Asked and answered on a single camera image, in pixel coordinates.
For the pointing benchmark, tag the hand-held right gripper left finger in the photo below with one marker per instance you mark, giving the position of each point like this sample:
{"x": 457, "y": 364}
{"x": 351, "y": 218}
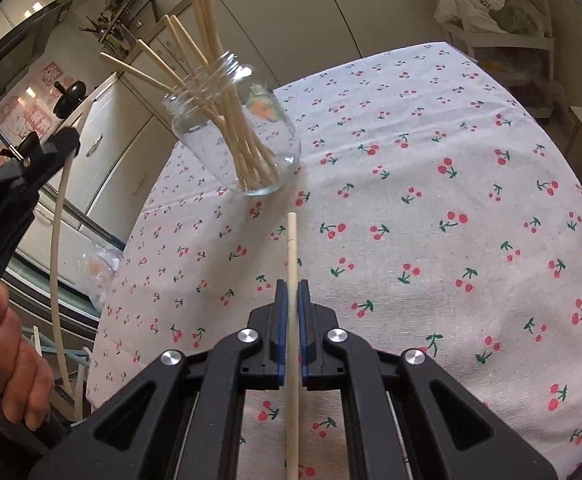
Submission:
{"x": 282, "y": 320}

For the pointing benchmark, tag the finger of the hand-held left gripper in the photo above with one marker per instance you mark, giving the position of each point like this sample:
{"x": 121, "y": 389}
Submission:
{"x": 36, "y": 160}

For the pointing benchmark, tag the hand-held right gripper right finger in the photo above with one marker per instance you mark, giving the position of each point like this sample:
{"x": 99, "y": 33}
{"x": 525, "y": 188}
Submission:
{"x": 302, "y": 320}

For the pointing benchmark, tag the wooden chopstick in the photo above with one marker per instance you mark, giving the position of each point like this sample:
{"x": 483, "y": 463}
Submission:
{"x": 292, "y": 250}

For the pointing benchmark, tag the bunch of wooden chopsticks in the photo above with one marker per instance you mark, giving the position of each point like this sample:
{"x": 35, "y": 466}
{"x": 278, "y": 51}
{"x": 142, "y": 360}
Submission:
{"x": 256, "y": 165}

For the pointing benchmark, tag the clear glass jar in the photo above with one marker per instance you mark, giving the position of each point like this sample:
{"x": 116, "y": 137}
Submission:
{"x": 281, "y": 125}

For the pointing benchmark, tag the person's left hand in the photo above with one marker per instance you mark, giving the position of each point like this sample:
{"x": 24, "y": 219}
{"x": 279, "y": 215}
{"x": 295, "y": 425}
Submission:
{"x": 16, "y": 375}

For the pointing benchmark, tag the white curved tube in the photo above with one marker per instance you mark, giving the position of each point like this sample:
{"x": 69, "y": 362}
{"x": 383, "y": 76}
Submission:
{"x": 58, "y": 220}

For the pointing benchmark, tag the black range hood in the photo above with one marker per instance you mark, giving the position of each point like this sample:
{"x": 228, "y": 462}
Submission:
{"x": 11, "y": 50}

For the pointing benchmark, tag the crumpled clear plastic bag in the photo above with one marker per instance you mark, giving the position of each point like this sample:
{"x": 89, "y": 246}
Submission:
{"x": 101, "y": 277}

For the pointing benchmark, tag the countertop utensil clutter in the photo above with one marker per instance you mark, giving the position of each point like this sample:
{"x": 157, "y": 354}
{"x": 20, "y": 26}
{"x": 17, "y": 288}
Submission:
{"x": 116, "y": 15}

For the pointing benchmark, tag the cherry print tablecloth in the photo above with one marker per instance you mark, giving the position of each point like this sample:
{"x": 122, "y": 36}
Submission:
{"x": 421, "y": 185}

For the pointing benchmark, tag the white base cabinets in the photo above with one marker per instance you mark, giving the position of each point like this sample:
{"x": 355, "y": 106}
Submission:
{"x": 351, "y": 10}

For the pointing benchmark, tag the white trolley shelf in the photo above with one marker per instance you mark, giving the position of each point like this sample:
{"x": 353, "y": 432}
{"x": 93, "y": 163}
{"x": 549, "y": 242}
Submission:
{"x": 496, "y": 36}

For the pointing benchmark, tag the bag of green vegetables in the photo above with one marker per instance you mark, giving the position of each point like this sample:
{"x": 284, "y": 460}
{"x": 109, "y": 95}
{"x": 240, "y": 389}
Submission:
{"x": 518, "y": 20}

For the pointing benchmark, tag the pink wall sticker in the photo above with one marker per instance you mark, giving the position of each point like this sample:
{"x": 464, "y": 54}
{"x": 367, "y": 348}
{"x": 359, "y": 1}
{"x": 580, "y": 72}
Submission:
{"x": 36, "y": 110}

